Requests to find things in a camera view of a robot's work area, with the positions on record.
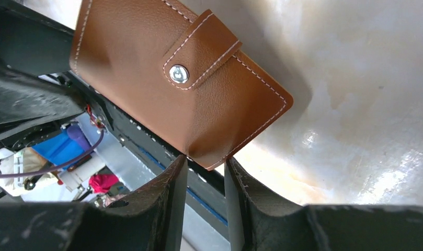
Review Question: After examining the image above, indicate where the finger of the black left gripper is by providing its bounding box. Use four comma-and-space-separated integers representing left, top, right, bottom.
0, 1, 74, 76
0, 59, 86, 139

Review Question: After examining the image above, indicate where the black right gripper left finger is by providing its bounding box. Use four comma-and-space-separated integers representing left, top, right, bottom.
0, 155, 188, 250

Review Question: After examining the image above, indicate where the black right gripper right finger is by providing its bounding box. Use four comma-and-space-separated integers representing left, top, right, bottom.
224, 158, 423, 250

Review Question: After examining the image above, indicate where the brown leather card holder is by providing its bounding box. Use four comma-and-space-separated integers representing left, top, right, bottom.
70, 1, 293, 170

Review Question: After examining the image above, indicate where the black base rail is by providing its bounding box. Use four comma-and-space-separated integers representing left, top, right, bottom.
62, 71, 229, 239

